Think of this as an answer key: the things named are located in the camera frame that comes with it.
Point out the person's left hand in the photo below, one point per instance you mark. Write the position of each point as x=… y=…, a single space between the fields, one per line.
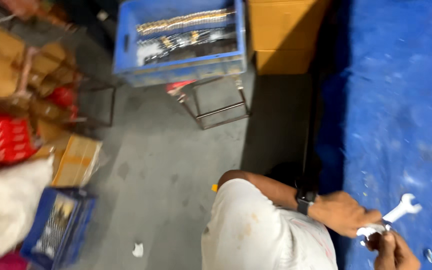
x=338 y=212

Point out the person's right hand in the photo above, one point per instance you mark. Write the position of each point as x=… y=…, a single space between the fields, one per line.
x=394 y=255

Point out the person's right fingers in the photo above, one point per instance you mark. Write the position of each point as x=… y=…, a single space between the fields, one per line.
x=379 y=242

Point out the person's left fingers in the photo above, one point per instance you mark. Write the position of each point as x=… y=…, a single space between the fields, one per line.
x=369 y=219

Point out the silver open-end wrench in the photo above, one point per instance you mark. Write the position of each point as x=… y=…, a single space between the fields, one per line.
x=401 y=210

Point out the small shiny metal part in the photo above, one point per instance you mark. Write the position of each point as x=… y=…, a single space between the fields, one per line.
x=431 y=255

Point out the black wrist watch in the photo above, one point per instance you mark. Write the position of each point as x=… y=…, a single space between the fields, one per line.
x=305 y=202

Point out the person's white shirt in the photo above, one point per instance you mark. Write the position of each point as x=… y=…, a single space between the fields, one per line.
x=261 y=232

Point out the blue table cover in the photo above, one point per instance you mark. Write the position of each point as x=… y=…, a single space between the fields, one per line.
x=399 y=112

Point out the small yellow object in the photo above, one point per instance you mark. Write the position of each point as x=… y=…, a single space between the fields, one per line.
x=214 y=188

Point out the large brown cardboard box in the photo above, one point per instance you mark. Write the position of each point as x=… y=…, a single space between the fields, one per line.
x=281 y=35

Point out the red object under crate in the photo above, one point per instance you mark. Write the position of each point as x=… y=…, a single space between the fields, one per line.
x=178 y=86

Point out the white paper scrap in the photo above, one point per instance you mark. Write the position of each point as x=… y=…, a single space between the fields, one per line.
x=138 y=250

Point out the blue plastic crate of tools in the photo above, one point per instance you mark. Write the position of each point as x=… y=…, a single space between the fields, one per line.
x=180 y=41

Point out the small open cardboard box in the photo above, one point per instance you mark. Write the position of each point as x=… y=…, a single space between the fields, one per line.
x=75 y=161

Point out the dark blue box of tools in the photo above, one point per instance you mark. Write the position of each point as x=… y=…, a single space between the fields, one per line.
x=60 y=225

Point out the white sack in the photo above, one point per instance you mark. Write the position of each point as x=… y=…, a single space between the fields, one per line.
x=6 y=206

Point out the pink cloth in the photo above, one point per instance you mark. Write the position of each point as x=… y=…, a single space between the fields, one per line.
x=2 y=262

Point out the stack of red packets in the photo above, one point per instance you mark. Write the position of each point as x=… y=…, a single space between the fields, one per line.
x=2 y=138

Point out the heap of brown cardboard boxes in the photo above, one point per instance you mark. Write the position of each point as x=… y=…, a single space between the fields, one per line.
x=21 y=63

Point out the metal frame stand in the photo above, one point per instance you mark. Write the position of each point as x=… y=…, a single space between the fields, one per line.
x=216 y=108

